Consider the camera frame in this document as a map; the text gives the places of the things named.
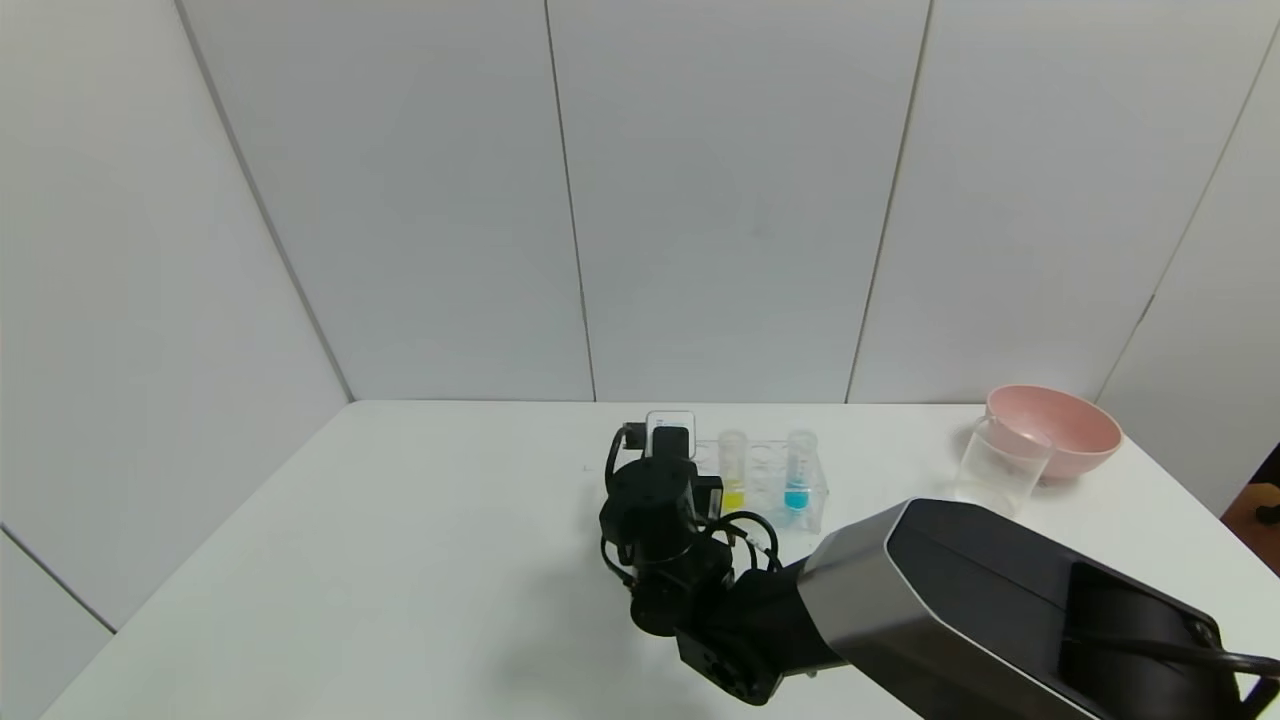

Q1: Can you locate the black camera cable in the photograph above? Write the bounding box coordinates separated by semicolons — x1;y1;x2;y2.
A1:
599;423;647;591

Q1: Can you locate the clear plastic measuring beaker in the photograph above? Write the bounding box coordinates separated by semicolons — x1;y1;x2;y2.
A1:
953;416;1054;518

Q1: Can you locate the clear acrylic test tube rack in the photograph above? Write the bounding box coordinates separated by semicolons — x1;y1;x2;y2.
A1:
694;436;830;535

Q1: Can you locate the pink bowl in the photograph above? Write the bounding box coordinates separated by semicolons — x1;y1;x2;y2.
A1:
984;384;1124;480

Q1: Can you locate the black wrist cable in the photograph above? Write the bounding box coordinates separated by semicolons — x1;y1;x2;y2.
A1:
700;509;783;573

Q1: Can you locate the test tube with blue pigment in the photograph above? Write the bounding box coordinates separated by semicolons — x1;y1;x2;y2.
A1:
784;429;820;515

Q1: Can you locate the test tube with yellow pigment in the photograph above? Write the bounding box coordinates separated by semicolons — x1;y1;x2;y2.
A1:
717;429;750;514

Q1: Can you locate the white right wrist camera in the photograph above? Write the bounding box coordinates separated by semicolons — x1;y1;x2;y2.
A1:
646;409;698;462

